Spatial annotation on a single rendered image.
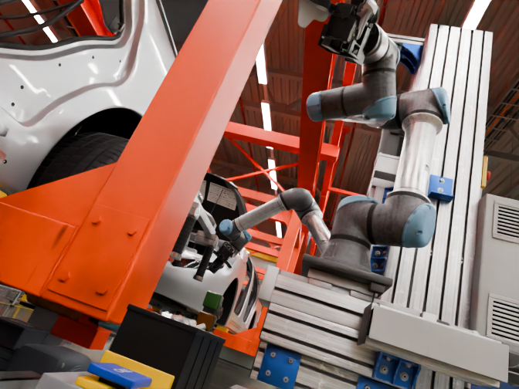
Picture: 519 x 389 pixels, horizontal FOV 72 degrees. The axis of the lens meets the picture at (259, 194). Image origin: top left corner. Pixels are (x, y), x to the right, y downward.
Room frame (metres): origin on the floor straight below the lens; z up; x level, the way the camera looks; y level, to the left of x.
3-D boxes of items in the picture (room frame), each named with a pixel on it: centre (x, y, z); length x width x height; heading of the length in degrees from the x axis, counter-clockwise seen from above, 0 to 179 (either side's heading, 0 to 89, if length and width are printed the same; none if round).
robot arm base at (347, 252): (0.95, -0.29, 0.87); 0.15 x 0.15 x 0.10
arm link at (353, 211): (0.95, -0.30, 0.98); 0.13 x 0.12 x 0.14; 47
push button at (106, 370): (0.58, 0.10, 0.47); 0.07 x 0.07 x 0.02; 78
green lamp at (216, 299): (0.94, 0.02, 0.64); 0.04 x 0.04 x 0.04; 78
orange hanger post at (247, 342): (5.02, -0.39, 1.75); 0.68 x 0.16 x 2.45; 78
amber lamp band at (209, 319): (0.94, 0.02, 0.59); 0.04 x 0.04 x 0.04; 78
